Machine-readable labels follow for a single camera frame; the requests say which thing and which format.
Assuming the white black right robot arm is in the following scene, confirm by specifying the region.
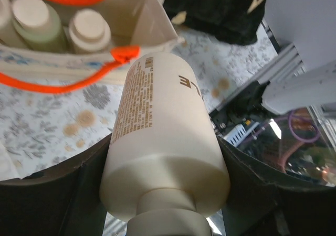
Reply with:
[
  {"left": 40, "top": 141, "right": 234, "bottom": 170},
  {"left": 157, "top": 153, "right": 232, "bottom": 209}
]
[{"left": 261, "top": 61, "right": 335, "bottom": 115}]

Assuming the grey slotted cable duct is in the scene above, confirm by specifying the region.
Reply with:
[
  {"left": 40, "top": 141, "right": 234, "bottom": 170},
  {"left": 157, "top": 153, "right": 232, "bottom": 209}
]
[{"left": 224, "top": 120, "right": 259, "bottom": 147}]

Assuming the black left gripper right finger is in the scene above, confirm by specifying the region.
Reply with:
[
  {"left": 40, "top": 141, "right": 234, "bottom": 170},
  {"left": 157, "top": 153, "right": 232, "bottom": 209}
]
[{"left": 218, "top": 138, "right": 335, "bottom": 235}]

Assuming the black plush flower pillow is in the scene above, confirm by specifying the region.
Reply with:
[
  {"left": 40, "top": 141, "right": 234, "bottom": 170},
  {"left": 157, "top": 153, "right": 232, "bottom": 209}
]
[{"left": 163, "top": 0, "right": 266, "bottom": 46}]

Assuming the green bottle wooden cap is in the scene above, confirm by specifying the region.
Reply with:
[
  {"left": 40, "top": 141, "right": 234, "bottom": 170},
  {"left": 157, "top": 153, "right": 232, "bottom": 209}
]
[{"left": 11, "top": 0, "right": 68, "bottom": 53}]

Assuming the floral patterned table cloth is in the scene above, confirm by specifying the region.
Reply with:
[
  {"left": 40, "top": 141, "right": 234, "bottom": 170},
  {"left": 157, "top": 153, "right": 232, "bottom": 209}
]
[{"left": 0, "top": 20, "right": 279, "bottom": 236}]

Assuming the cream bottle wooden cap front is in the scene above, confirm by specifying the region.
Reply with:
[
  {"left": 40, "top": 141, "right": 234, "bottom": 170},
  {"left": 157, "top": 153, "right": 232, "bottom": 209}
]
[{"left": 68, "top": 8, "right": 111, "bottom": 54}]

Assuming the aluminium front rail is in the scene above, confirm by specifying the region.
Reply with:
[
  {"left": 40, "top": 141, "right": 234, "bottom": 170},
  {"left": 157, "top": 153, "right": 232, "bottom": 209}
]
[{"left": 216, "top": 44, "right": 303, "bottom": 111}]

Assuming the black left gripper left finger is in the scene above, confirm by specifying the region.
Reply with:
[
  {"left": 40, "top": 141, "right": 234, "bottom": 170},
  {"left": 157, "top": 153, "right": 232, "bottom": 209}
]
[{"left": 1, "top": 136, "right": 111, "bottom": 235}]

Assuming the wide cream jar wooden lid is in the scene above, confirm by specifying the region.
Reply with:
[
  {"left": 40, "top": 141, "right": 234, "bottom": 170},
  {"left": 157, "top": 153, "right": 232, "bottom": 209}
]
[{"left": 100, "top": 52, "right": 230, "bottom": 235}]

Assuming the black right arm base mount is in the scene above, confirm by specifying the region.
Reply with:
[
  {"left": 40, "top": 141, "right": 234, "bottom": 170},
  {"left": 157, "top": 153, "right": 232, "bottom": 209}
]
[{"left": 209, "top": 81, "right": 274, "bottom": 135}]

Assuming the beige canvas tote bag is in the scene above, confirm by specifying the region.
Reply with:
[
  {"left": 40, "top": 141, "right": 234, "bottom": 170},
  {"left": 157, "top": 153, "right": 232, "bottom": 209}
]
[{"left": 1, "top": 0, "right": 182, "bottom": 94}]

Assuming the cream bottle wooden cap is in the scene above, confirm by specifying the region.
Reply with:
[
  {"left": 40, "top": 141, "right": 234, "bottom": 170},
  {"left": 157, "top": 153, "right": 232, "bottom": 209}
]
[
  {"left": 68, "top": 8, "right": 111, "bottom": 54},
  {"left": 1, "top": 0, "right": 28, "bottom": 49}
]

